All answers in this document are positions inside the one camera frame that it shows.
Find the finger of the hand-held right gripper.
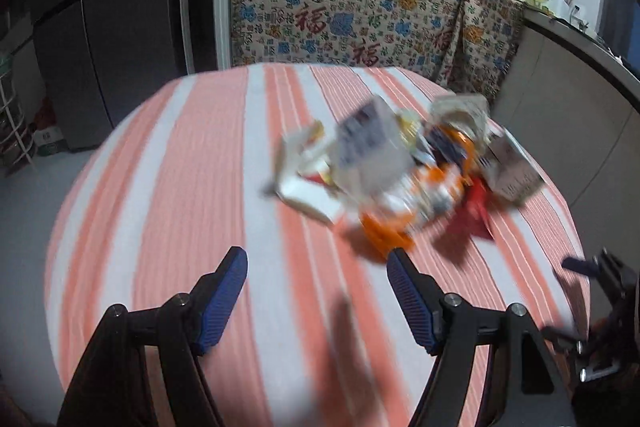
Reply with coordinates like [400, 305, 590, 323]
[561, 249, 640, 305]
[541, 324, 601, 358]

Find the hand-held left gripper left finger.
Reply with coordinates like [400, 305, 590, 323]
[56, 246, 249, 427]

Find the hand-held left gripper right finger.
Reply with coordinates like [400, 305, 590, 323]
[386, 248, 576, 427]

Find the orange snack packet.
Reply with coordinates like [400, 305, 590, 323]
[359, 127, 477, 259]

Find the red wrapper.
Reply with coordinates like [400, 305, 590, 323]
[440, 179, 497, 241]

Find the white grey box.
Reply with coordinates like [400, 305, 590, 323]
[482, 128, 547, 204]

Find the white carton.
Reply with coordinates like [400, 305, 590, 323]
[262, 121, 351, 226]

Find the white box with blue print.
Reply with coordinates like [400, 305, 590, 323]
[332, 98, 417, 208]

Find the orange white striped tablecloth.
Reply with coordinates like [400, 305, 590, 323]
[44, 64, 592, 427]

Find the kitchen counter cabinet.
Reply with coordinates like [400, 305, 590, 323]
[492, 0, 640, 228]

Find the green white cardboard box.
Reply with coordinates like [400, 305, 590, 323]
[31, 126, 67, 158]

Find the narrow printed blanket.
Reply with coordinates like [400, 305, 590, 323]
[435, 0, 527, 105]

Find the dark grey refrigerator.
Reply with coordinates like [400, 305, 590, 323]
[27, 0, 197, 154]

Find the white wire rack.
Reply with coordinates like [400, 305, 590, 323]
[0, 51, 37, 170]

